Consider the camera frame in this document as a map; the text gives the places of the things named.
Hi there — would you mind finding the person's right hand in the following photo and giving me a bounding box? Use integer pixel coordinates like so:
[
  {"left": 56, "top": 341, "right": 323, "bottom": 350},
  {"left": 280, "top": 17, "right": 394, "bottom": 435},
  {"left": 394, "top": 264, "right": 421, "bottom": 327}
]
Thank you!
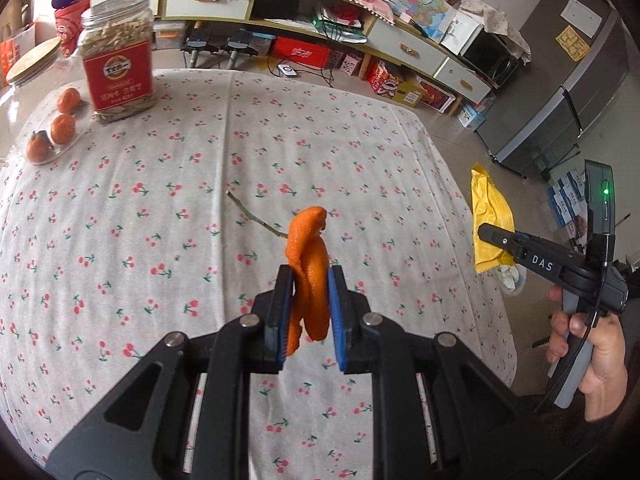
[{"left": 545, "top": 285, "right": 629, "bottom": 423}]

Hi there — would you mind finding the black microwave oven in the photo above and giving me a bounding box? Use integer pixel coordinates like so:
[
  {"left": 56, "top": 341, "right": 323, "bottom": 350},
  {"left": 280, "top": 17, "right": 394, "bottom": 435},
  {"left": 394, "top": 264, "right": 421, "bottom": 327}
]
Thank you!
[{"left": 460, "top": 27, "right": 521, "bottom": 91}]

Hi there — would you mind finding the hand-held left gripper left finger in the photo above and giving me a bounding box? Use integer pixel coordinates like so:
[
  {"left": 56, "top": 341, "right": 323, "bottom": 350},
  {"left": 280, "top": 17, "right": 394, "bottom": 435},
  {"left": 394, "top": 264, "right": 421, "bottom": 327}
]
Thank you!
[{"left": 45, "top": 265, "right": 296, "bottom": 480}]

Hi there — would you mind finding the clear plastic tray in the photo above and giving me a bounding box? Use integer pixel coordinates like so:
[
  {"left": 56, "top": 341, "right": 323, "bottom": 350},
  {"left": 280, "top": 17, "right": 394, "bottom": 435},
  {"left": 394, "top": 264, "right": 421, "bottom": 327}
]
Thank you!
[{"left": 22, "top": 105, "right": 90, "bottom": 167}]

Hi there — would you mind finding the glass jar wooden lid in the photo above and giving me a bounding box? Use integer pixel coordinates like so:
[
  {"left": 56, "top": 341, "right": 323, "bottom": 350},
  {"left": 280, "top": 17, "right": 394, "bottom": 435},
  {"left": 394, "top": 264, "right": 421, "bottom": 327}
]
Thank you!
[{"left": 0, "top": 37, "right": 86, "bottom": 111}]

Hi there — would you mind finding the orange peel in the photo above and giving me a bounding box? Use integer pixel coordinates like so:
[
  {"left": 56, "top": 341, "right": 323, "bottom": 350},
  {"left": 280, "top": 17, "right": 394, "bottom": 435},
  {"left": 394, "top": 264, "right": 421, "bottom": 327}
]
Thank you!
[{"left": 285, "top": 206, "right": 332, "bottom": 358}]

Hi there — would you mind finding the clear jar red label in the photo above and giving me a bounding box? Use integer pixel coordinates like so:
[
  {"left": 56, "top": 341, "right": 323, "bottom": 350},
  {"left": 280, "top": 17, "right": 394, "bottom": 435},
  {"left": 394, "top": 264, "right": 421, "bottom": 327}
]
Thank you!
[{"left": 77, "top": 0, "right": 157, "bottom": 126}]

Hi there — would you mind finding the small blue white box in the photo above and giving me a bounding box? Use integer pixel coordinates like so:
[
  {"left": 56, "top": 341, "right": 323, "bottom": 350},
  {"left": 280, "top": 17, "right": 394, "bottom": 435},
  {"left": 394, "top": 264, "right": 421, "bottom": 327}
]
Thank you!
[{"left": 457, "top": 102, "right": 488, "bottom": 131}]

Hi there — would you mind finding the black power cable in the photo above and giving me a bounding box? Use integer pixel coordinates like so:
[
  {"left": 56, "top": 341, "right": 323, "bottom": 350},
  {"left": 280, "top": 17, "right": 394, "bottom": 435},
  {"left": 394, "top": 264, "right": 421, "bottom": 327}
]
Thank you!
[{"left": 310, "top": 0, "right": 351, "bottom": 91}]

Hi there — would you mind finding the thin dry stem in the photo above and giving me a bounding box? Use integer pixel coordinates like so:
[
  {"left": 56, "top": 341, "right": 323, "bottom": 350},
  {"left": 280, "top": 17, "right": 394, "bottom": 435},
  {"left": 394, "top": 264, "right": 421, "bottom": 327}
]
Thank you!
[{"left": 226, "top": 191, "right": 292, "bottom": 238}]

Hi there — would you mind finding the yellow paper note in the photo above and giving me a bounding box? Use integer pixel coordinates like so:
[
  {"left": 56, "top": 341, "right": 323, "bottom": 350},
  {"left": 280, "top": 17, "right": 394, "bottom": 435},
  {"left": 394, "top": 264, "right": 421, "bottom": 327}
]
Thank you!
[{"left": 555, "top": 25, "right": 593, "bottom": 63}]

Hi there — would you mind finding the pale printed cloth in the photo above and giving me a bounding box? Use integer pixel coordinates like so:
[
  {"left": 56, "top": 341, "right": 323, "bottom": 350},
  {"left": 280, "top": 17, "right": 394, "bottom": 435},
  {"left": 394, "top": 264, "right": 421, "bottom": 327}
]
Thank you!
[{"left": 460, "top": 0, "right": 532, "bottom": 63}]

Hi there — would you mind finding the small orange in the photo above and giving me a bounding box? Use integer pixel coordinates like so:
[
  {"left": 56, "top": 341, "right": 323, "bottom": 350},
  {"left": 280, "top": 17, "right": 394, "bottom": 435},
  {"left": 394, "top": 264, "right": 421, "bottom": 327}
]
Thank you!
[
  {"left": 50, "top": 113, "right": 77, "bottom": 145},
  {"left": 26, "top": 131, "right": 53, "bottom": 165},
  {"left": 56, "top": 87, "right": 82, "bottom": 114}
]

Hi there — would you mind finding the yellow snack wrapper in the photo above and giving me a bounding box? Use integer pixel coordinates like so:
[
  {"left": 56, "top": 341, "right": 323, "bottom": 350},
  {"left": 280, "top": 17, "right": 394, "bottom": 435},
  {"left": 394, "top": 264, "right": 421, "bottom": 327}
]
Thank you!
[{"left": 470, "top": 162, "right": 516, "bottom": 273}]

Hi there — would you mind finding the stack of blue white cartons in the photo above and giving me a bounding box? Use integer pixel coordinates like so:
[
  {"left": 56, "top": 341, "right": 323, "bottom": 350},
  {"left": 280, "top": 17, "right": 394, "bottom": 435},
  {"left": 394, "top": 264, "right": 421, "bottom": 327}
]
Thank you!
[{"left": 547, "top": 167, "right": 598, "bottom": 233}]

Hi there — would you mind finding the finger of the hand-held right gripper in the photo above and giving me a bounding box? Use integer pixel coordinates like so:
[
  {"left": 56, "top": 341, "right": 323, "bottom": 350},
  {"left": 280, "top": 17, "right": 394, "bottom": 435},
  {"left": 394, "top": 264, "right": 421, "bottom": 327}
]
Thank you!
[{"left": 477, "top": 223, "right": 586, "bottom": 287}]

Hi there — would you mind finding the map print paper bag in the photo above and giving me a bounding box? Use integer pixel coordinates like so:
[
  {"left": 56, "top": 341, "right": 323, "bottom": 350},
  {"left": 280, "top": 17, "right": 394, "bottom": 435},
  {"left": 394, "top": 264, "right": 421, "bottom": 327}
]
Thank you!
[{"left": 390, "top": 0, "right": 458, "bottom": 41}]

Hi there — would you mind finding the white paper note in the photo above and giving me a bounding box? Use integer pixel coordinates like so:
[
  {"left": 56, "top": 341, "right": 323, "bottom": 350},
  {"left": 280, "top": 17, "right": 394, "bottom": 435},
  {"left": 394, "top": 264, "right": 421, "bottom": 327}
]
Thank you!
[{"left": 559, "top": 0, "right": 603, "bottom": 38}]

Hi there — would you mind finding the pink patterned box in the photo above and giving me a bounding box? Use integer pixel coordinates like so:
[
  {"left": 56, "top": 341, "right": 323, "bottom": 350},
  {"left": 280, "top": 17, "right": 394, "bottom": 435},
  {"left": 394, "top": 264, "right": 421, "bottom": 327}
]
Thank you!
[{"left": 334, "top": 50, "right": 368, "bottom": 77}]

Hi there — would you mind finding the grey refrigerator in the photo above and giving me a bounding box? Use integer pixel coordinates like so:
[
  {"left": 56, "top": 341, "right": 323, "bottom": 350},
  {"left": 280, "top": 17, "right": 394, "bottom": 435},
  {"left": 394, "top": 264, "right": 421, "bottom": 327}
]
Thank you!
[{"left": 475, "top": 0, "right": 632, "bottom": 181}]

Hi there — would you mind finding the red gift box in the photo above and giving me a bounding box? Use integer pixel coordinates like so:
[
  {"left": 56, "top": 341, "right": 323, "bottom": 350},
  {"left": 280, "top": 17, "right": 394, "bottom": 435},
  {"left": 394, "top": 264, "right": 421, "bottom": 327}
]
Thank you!
[{"left": 270, "top": 36, "right": 333, "bottom": 68}]

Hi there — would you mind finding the wooden white tv cabinet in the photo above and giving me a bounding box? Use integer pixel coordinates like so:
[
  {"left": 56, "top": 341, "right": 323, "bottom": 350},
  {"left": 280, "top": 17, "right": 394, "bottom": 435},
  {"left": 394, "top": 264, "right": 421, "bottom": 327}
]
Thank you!
[{"left": 90, "top": 0, "right": 493, "bottom": 111}]

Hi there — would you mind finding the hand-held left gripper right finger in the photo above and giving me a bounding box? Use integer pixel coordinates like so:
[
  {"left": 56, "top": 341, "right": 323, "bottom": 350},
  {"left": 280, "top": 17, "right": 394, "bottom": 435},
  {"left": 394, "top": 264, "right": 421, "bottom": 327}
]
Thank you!
[{"left": 327, "top": 265, "right": 561, "bottom": 480}]

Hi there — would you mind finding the red white flat box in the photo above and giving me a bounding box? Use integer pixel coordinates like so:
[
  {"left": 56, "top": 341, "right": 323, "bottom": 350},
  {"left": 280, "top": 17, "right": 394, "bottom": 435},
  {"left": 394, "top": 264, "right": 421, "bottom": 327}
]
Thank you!
[{"left": 420, "top": 77, "right": 463, "bottom": 113}]

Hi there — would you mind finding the black grey device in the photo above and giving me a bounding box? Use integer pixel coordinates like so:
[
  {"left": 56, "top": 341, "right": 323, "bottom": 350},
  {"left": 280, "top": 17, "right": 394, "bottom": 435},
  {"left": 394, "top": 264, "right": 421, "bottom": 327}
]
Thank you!
[
  {"left": 225, "top": 30, "right": 266, "bottom": 68},
  {"left": 181, "top": 29, "right": 226, "bottom": 68}
]

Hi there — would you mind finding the white paper bag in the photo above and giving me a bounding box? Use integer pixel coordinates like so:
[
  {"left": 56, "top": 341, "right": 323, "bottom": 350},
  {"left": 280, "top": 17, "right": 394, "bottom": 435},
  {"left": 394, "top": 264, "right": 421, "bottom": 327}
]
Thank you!
[{"left": 440, "top": 10, "right": 483, "bottom": 56}]

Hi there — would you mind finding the yellow printed carton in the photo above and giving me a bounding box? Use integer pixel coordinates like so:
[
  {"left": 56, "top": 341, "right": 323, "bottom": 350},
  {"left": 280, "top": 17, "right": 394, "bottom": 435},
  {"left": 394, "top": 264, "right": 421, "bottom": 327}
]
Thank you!
[{"left": 367, "top": 60, "right": 428, "bottom": 107}]

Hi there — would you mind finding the clear plastic storage box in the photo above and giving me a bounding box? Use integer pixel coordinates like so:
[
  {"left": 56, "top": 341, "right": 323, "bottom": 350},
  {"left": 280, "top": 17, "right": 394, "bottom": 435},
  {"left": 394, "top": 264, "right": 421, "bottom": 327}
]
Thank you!
[{"left": 152, "top": 20, "right": 188, "bottom": 51}]

